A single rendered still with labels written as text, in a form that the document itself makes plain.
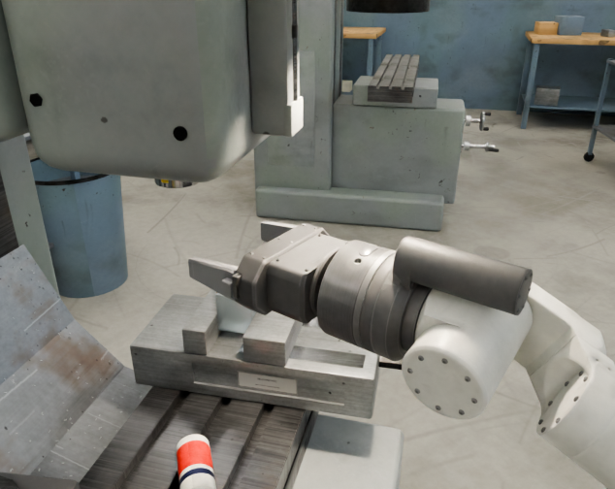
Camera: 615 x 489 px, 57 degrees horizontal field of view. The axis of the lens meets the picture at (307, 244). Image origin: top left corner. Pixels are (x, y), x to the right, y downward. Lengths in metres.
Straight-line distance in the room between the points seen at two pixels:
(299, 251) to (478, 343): 0.19
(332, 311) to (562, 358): 0.18
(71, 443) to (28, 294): 0.24
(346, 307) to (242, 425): 0.38
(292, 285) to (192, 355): 0.36
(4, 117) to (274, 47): 0.24
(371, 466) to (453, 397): 0.45
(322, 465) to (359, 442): 0.07
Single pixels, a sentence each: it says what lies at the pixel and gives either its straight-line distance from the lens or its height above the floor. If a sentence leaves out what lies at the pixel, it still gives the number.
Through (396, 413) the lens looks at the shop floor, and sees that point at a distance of 2.22.
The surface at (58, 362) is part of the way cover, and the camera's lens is 0.97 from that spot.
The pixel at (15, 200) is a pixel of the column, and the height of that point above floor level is 1.16.
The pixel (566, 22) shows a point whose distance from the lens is 6.56.
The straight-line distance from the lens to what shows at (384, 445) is 0.90.
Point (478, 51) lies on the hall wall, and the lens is 7.05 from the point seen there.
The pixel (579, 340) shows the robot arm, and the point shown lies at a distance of 0.47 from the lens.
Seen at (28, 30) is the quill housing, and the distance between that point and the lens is 0.53.
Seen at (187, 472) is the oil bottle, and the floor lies 0.97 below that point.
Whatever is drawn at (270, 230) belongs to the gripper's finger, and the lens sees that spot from 0.61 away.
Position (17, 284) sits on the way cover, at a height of 1.05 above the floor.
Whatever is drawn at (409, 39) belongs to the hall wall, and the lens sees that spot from 7.06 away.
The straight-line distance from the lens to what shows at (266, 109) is 0.53.
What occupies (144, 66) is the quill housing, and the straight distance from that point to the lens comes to 0.48.
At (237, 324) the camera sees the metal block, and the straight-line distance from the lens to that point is 0.82.
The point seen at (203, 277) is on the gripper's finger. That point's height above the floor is 1.22.
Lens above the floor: 1.48
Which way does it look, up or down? 26 degrees down
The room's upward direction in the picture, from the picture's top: straight up
